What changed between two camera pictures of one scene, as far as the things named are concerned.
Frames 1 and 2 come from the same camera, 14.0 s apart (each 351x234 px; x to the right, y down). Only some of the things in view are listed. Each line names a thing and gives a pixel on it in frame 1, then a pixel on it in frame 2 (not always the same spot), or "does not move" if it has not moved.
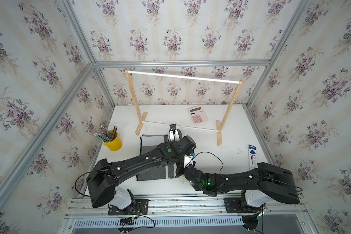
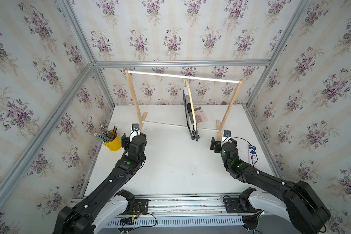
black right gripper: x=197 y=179 → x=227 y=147
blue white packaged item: x=252 y=156 does not move
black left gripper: x=170 y=145 → x=126 y=141
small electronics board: x=128 y=221 does not move
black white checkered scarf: x=147 y=142 → x=188 y=116
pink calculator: x=198 y=115 does not move
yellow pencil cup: x=115 y=145 does not move
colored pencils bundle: x=107 y=135 does not move
